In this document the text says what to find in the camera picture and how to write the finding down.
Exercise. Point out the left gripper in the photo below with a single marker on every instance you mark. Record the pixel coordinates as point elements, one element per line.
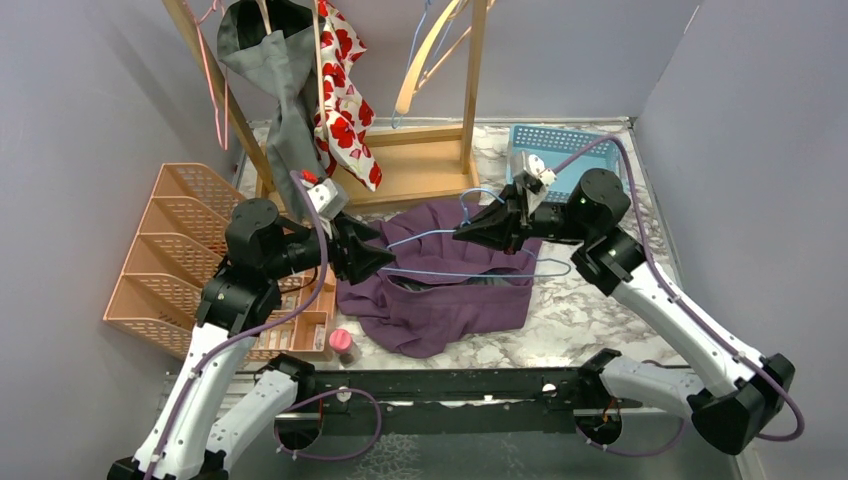
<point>360,261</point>

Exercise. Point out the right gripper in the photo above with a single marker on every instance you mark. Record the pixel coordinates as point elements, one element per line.
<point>505,226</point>

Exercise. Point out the blue wire hanger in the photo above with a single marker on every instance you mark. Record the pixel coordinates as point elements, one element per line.
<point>466,220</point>
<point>419,52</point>

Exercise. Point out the purple cloth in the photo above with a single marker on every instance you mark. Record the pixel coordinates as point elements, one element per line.
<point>422,324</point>

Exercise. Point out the red poppy print cloth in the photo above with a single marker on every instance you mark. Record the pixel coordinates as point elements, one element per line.
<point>343,142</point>

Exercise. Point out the grey skirt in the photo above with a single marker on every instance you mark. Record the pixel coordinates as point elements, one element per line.
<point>277,54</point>

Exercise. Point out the wooden hanger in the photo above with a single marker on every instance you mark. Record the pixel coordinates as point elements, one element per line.
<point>475,34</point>
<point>264,12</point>
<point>317,30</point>

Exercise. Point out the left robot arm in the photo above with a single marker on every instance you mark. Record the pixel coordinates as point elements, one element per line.
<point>191,439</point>

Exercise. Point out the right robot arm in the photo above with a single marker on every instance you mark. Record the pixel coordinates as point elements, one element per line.
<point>729,392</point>

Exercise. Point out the blue plastic basket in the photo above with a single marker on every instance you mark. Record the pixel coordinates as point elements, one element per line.
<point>553,146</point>

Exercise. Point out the wooden clothes rack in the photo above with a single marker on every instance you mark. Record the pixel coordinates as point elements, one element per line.
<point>420,163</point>

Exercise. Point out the pink capped bottle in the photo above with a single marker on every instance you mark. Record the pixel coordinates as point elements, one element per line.
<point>344,346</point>

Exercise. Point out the peach compartment tray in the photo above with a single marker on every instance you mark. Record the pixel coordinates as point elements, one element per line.
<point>304,336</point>

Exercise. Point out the peach plastic file organizer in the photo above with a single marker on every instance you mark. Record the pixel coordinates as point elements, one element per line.
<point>178,246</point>

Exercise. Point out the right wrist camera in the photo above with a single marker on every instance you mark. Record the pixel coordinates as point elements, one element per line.
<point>532,177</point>

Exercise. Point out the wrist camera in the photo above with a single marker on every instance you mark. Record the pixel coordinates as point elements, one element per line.
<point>532,177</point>
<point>327,197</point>

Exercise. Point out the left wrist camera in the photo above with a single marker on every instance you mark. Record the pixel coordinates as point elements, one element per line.
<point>327,197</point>

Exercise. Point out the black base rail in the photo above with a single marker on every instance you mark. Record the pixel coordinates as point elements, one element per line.
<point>445,401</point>

